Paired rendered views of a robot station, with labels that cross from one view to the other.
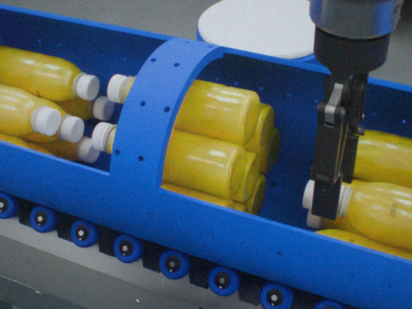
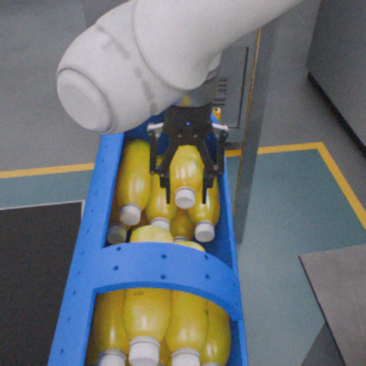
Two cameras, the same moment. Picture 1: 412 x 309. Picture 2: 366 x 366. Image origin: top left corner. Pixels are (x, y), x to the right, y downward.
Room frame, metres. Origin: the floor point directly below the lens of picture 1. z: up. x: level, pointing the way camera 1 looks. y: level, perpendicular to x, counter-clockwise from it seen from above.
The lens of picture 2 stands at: (0.82, 0.33, 1.68)
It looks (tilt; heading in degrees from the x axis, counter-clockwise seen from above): 45 degrees down; 244
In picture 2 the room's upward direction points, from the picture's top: straight up
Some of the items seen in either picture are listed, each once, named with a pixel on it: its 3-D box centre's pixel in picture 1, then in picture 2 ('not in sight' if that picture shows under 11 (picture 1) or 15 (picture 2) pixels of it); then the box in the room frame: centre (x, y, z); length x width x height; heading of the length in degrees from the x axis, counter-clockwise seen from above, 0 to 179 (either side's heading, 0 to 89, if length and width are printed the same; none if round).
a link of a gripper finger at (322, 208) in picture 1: (326, 193); (204, 186); (0.55, -0.14, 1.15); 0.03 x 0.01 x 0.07; 64
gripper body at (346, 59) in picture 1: (348, 62); (187, 119); (0.58, -0.15, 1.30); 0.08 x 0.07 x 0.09; 154
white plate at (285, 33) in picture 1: (267, 24); not in sight; (1.19, -0.13, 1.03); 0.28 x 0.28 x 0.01
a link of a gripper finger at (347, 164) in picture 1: (343, 157); (168, 186); (0.61, -0.17, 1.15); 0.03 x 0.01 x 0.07; 64
